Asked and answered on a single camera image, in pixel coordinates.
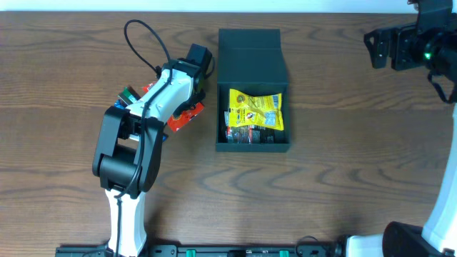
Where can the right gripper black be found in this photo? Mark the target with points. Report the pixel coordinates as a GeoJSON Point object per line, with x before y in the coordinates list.
{"type": "Point", "coordinates": [379, 43]}

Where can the black box with lid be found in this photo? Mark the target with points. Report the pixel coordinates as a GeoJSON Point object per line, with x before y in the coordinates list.
{"type": "Point", "coordinates": [251, 61]}

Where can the yellow snack packet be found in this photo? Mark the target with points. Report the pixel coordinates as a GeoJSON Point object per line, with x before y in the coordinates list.
{"type": "Point", "coordinates": [246, 110]}

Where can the red snack packet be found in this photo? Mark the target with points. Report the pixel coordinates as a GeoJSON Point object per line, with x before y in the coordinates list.
{"type": "Point", "coordinates": [184, 118]}

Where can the dark snack packet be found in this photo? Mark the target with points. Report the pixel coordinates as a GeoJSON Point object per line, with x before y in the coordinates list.
{"type": "Point", "coordinates": [247, 134]}

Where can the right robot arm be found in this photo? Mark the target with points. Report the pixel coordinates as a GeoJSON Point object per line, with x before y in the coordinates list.
{"type": "Point", "coordinates": [429, 43]}

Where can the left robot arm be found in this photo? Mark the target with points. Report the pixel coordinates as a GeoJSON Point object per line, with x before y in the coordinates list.
{"type": "Point", "coordinates": [128, 152]}

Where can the blue cookie pack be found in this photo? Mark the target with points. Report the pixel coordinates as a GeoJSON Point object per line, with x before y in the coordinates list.
{"type": "Point", "coordinates": [118, 104]}

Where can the green black candy bar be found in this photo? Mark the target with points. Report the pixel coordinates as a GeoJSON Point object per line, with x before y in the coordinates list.
{"type": "Point", "coordinates": [128, 96]}

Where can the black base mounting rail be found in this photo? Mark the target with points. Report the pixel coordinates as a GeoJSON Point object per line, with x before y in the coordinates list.
{"type": "Point", "coordinates": [312, 249]}

